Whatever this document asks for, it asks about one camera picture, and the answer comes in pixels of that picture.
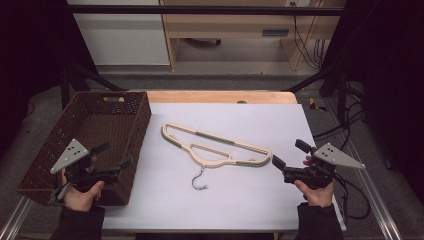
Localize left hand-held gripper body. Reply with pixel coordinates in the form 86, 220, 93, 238
49, 138, 122, 193

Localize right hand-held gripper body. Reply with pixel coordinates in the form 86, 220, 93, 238
283, 142, 366, 190

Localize brown woven basket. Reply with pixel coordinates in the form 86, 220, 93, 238
16, 90, 153, 207

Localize person's right hand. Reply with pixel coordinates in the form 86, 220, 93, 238
294, 181, 335, 208

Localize person's left hand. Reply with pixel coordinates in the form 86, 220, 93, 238
61, 171, 106, 212

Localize yellow and black object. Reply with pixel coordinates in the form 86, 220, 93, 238
308, 97, 328, 113

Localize white table mat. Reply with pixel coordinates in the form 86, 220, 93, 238
99, 102, 348, 233

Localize black metal stand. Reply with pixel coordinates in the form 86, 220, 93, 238
285, 64, 350, 125
59, 63, 128, 109

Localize dark curtain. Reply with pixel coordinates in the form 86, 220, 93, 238
319, 0, 424, 196
0, 0, 99, 159

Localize white cabinet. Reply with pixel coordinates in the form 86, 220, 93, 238
66, 0, 171, 66

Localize wooden desk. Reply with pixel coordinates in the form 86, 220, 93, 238
159, 0, 346, 72

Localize black horizontal bar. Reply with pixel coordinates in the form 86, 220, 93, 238
66, 4, 346, 17

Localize black floor cables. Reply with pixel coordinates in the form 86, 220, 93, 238
312, 83, 367, 142

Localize left hand-held gripper cable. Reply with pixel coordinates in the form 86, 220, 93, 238
47, 182, 72, 206

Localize hand-held gripper cable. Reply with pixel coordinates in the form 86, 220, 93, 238
47, 182, 72, 206
332, 172, 372, 222

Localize right hand-held gripper cable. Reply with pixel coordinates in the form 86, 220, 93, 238
332, 172, 372, 222

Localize aluminium rail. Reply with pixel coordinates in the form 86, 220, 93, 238
324, 99, 403, 240
0, 195, 34, 240

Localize black hanging cables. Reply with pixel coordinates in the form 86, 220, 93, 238
290, 1, 324, 70

